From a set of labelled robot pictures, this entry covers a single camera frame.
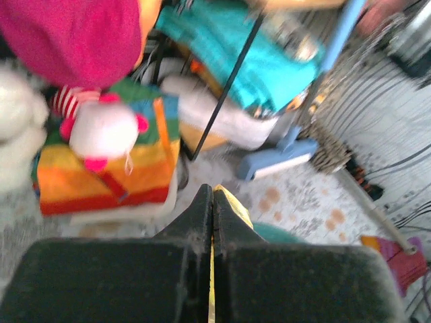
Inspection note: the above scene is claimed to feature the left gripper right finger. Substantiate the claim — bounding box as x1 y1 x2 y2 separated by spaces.
213 190 406 322

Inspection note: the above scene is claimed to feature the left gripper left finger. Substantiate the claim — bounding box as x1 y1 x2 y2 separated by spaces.
1 184 213 322

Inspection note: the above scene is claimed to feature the teal trash bin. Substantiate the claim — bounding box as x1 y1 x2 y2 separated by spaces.
253 222 305 244

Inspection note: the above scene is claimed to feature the yellow trash bag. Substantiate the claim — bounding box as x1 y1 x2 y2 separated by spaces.
208 184 254 323

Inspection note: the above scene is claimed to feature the rainbow striped bag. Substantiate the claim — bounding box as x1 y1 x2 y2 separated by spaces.
32 78 180 217

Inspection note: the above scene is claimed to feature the magenta fabric bag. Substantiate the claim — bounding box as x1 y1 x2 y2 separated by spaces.
1 1 141 87

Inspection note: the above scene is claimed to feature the blue floor mop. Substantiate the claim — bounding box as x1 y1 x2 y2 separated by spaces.
236 1 365 181

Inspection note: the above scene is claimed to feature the grey fluffy duster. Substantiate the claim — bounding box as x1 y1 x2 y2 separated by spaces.
312 41 409 177

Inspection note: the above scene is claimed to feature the white pink snowman plush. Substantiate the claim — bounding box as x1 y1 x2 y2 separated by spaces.
52 86 149 174

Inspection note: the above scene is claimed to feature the wooden shelf rack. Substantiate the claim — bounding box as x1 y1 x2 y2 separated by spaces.
151 0 347 162

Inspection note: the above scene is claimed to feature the white sheep plush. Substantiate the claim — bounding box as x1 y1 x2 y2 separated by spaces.
1 65 49 194

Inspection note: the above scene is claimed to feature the teal folded cloth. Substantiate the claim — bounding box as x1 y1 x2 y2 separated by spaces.
156 1 325 112

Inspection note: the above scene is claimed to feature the orange plush toy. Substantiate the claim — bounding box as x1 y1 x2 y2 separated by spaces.
134 0 162 68

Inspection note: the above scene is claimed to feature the silver foil pouch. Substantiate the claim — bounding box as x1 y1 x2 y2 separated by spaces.
387 1 430 64

